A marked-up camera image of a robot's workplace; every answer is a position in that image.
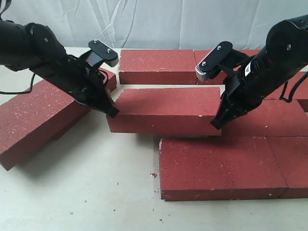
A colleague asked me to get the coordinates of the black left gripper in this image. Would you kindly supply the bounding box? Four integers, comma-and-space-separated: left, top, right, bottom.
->
30, 55, 119, 118

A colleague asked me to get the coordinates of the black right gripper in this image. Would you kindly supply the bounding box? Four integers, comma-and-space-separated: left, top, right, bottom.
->
210, 51, 262, 129

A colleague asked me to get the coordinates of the red placed brick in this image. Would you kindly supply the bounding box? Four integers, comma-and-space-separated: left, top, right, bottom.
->
107, 87, 221, 136

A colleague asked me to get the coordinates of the red brick top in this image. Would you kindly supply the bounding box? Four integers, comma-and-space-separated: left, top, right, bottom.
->
0, 80, 90, 170

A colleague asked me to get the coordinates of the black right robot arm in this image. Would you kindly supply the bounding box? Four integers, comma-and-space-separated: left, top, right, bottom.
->
207, 15, 308, 129

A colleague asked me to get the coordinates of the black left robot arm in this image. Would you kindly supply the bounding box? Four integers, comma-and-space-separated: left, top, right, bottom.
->
0, 20, 119, 117

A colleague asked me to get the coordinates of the red loose brick bottom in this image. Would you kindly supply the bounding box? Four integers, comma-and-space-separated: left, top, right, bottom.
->
51, 67, 117, 141

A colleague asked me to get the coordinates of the red brick front left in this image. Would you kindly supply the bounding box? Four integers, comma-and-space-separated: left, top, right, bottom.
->
159, 137, 288, 201

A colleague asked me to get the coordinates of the red brick third row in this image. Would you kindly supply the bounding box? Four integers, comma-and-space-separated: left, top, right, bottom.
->
221, 100, 308, 137

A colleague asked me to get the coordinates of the red brick back left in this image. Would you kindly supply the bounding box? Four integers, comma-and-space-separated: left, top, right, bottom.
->
118, 49, 197, 85

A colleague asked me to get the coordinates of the red brick front right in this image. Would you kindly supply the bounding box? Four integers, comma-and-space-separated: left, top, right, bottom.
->
267, 137, 308, 199

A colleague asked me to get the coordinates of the red brick second row right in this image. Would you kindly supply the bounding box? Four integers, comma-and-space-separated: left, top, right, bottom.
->
265, 72, 308, 100

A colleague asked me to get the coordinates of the white backdrop sheet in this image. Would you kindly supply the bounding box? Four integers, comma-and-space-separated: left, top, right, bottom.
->
2, 0, 308, 50

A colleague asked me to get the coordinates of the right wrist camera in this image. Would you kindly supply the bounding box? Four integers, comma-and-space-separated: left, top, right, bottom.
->
195, 41, 233, 82

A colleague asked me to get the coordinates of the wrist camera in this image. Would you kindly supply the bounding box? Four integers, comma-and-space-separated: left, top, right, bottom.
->
79, 39, 119, 68
195, 41, 233, 82

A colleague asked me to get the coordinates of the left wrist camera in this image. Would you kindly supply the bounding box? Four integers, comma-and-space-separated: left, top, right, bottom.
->
79, 39, 119, 68

